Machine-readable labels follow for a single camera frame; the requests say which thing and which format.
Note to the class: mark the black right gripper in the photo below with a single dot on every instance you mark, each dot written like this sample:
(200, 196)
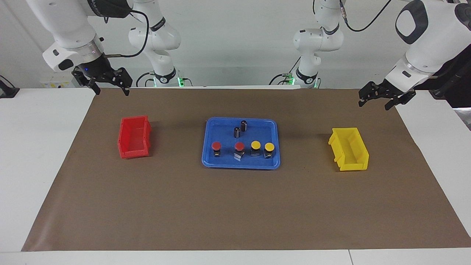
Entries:
(97, 70)

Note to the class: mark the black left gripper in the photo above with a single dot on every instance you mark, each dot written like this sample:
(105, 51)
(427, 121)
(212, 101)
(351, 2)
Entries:
(384, 90)

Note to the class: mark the yellow push button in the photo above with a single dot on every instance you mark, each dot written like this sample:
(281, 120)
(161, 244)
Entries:
(269, 147)
(255, 144)

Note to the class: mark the red push button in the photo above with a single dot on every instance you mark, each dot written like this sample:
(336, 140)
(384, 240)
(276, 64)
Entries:
(216, 146)
(239, 146)

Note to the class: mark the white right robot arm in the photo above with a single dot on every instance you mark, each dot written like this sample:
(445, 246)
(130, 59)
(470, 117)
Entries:
(62, 25)

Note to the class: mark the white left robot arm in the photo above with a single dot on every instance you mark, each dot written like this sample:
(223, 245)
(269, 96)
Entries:
(430, 44)

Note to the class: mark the white power box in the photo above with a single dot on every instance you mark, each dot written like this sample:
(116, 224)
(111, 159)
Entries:
(55, 84)

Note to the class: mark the red plastic bin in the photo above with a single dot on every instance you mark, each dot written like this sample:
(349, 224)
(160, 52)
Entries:
(134, 151)

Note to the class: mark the yellow plastic bin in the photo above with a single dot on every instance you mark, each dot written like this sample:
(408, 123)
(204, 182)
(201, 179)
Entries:
(353, 167)

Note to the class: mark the green lit base plug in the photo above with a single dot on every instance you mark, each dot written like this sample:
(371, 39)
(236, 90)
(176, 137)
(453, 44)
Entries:
(181, 81)
(289, 79)

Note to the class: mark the dark equipment stand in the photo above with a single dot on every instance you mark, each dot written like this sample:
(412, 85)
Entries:
(460, 84)

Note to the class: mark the blue plastic tray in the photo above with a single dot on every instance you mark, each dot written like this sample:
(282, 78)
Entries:
(265, 132)

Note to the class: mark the black cylinder capacitor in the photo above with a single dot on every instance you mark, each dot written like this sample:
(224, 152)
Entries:
(237, 133)
(243, 126)

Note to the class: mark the brown table mat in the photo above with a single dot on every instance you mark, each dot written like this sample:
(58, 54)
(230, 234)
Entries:
(220, 206)

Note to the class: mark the black clamp mount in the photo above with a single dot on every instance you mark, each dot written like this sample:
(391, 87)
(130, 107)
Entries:
(7, 92)

